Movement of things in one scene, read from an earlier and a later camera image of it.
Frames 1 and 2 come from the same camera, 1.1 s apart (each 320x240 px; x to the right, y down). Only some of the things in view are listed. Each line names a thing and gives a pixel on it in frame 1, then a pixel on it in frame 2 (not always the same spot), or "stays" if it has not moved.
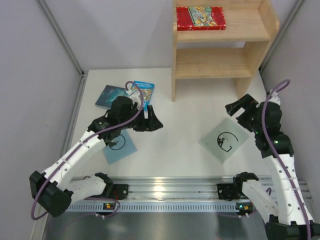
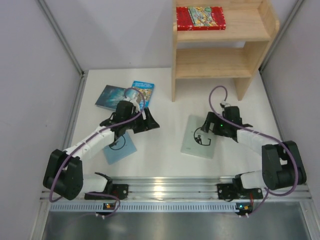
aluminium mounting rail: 192,188 stays
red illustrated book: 200,18 stays
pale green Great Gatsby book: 224,140 → 197,142
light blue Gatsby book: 125,147 stays
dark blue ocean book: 106,98 stays
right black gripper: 245,113 → 212,123
